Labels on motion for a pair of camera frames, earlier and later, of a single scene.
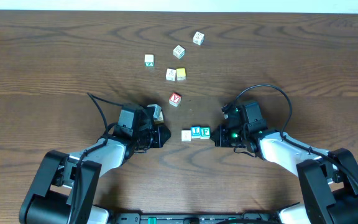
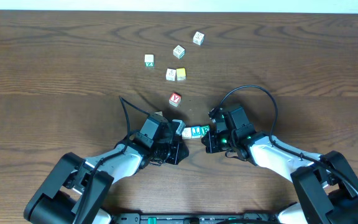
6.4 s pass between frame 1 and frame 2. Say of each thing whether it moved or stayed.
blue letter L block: stayed
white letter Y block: stayed
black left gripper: moved
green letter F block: stayed
